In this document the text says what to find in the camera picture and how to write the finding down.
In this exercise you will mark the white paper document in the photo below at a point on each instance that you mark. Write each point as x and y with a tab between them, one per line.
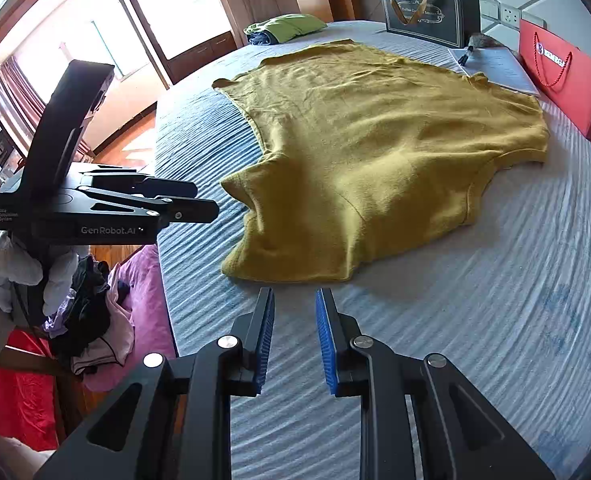
500	67

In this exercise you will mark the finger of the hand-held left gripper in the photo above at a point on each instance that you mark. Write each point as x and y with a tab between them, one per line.
190	210
173	187

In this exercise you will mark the black marker pen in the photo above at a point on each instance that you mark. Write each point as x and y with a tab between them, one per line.
480	42

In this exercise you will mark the mustard yellow t-shirt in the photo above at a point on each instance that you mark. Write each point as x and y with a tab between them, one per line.
375	160

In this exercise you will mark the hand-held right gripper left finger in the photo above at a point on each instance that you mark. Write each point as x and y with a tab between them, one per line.
267	330

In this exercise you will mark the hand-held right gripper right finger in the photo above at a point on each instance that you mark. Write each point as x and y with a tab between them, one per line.
325	335

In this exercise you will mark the wooden door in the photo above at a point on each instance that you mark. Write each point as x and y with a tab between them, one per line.
175	15

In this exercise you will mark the purple cloth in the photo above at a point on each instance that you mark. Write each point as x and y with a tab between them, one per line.
143	300

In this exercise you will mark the striped grey bed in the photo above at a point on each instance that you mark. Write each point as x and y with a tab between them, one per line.
385	260

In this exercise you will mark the dark paper gift bag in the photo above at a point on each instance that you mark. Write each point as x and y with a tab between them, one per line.
428	12

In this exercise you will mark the person's left hand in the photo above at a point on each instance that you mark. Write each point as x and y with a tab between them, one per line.
10	265

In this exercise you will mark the red cloth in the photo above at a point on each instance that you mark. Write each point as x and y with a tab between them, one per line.
20	395

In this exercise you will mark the blue folded garment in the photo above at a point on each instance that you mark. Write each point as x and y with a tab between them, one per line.
260	39

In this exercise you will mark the green folded garment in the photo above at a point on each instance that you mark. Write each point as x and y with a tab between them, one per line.
288	26

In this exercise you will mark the pile of mixed clothes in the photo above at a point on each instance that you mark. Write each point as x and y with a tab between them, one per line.
87	310

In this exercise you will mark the red paper gift bag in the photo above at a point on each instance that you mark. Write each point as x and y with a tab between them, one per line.
565	80

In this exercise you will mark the white wall socket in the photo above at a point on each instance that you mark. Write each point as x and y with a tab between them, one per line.
500	12

